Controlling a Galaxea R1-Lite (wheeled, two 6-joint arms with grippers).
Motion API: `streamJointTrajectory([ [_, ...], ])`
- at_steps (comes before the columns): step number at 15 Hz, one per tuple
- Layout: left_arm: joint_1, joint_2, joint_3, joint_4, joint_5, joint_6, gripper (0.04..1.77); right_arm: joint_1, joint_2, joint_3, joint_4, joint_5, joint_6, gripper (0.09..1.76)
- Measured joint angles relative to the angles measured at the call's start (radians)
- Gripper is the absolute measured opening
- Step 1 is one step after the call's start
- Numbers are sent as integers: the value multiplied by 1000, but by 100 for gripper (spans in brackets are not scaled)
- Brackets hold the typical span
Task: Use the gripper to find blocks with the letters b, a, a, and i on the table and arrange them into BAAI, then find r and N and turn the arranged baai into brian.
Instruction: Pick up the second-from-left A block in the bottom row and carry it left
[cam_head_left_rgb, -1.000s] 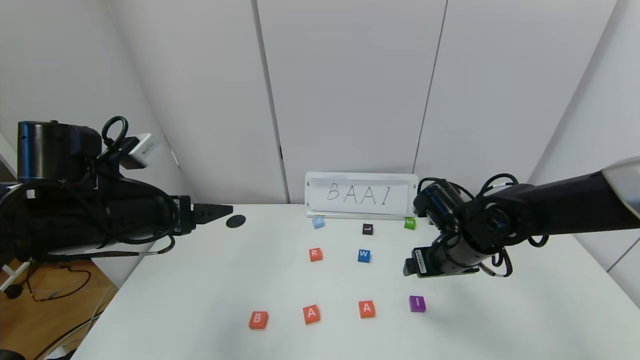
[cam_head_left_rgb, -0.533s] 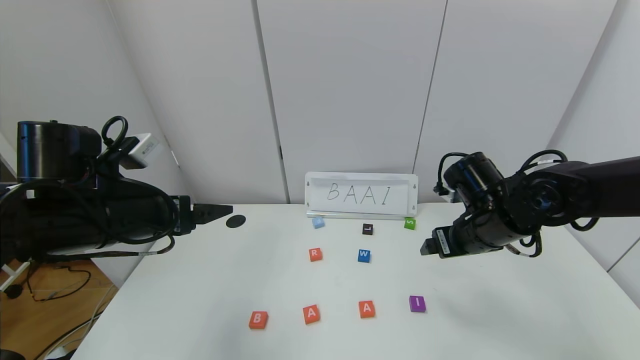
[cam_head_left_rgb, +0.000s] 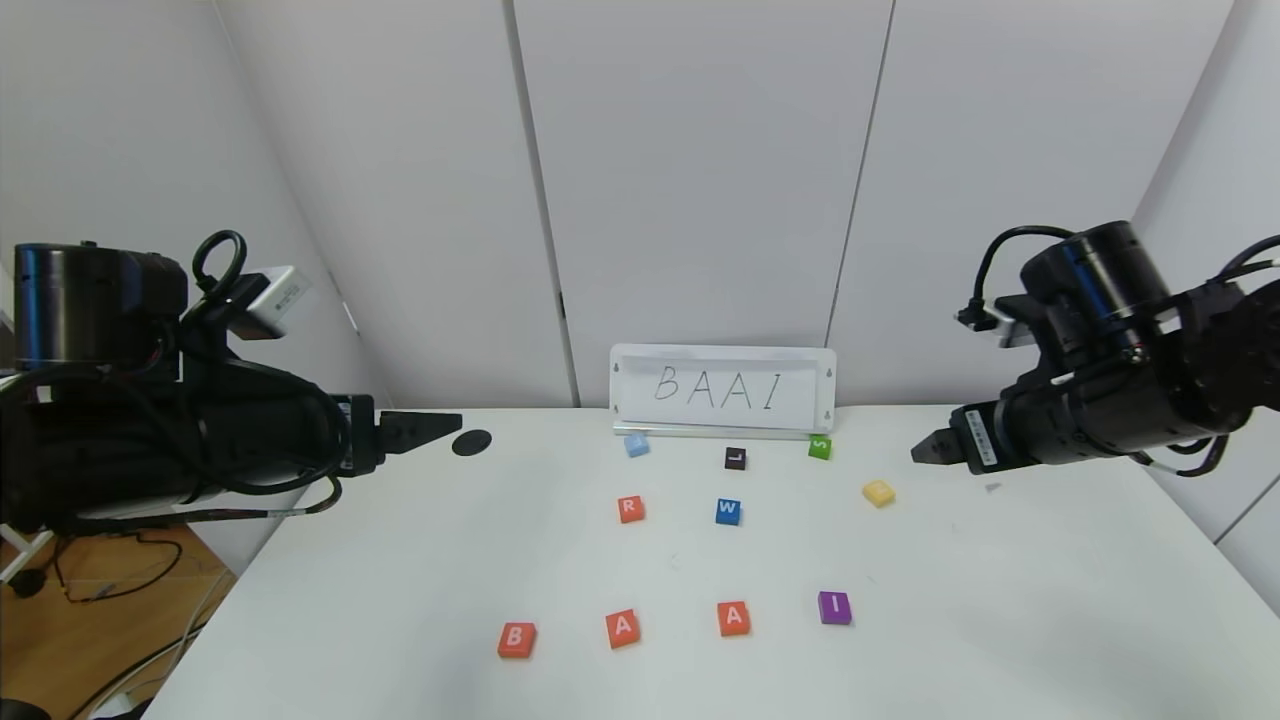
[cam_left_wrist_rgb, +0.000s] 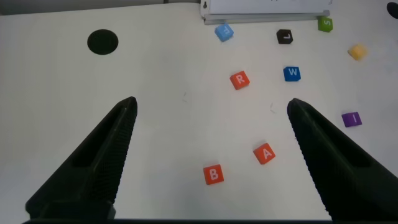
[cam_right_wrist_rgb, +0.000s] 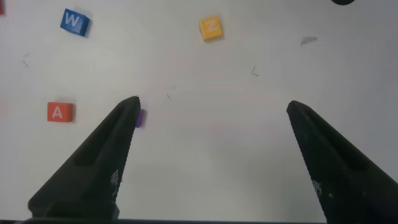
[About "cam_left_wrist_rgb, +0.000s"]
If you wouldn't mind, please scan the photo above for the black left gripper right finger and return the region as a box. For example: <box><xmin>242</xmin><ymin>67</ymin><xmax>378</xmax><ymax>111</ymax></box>
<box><xmin>286</xmin><ymin>98</ymin><xmax>398</xmax><ymax>222</ymax></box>

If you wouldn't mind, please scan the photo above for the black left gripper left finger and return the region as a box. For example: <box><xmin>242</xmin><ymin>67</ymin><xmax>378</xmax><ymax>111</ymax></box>
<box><xmin>25</xmin><ymin>96</ymin><xmax>138</xmax><ymax>220</ymax></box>

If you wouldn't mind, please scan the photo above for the purple block letter I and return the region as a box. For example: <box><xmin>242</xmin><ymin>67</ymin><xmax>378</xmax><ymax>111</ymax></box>
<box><xmin>341</xmin><ymin>111</ymin><xmax>363</xmax><ymax>128</ymax></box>

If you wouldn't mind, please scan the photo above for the orange block letter A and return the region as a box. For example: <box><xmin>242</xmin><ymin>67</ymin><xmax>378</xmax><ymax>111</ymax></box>
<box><xmin>252</xmin><ymin>142</ymin><xmax>277</xmax><ymax>166</ymax></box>

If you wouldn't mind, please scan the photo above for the orange block letter B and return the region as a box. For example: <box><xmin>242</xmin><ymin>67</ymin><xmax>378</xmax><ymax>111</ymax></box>
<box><xmin>203</xmin><ymin>164</ymin><xmax>225</xmax><ymax>186</ymax></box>

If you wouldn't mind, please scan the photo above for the white BAAI sign board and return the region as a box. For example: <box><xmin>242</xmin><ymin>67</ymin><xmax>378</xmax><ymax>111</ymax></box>
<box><xmin>200</xmin><ymin>0</ymin><xmax>333</xmax><ymax>26</ymax></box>

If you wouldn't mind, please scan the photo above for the blue block letter W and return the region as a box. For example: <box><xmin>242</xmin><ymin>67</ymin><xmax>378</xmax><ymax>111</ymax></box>
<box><xmin>282</xmin><ymin>66</ymin><xmax>302</xmax><ymax>83</ymax></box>

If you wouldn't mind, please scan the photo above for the black table grommet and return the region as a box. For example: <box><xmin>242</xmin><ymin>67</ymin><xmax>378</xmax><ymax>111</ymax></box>
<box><xmin>386</xmin><ymin>1</ymin><xmax>398</xmax><ymax>19</ymax></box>
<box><xmin>86</xmin><ymin>29</ymin><xmax>119</xmax><ymax>56</ymax></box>

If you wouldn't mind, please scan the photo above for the yellow letter block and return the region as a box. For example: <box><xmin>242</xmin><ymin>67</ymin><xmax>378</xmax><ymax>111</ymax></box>
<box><xmin>347</xmin><ymin>43</ymin><xmax>368</xmax><ymax>61</ymax></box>

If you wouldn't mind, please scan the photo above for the orange block letter R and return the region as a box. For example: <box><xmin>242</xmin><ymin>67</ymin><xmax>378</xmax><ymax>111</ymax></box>
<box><xmin>229</xmin><ymin>70</ymin><xmax>251</xmax><ymax>91</ymax></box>

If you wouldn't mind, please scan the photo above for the black block letter L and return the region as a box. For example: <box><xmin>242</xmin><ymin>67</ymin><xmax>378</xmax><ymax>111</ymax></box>
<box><xmin>275</xmin><ymin>29</ymin><xmax>294</xmax><ymax>45</ymax></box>

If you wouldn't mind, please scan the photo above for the green block letter S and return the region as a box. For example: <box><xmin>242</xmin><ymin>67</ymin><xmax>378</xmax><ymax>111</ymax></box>
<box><xmin>317</xmin><ymin>16</ymin><xmax>334</xmax><ymax>33</ymax></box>

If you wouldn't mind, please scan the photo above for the light blue letter block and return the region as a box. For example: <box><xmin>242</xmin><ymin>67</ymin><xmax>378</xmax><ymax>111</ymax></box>
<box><xmin>214</xmin><ymin>23</ymin><xmax>234</xmax><ymax>43</ymax></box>

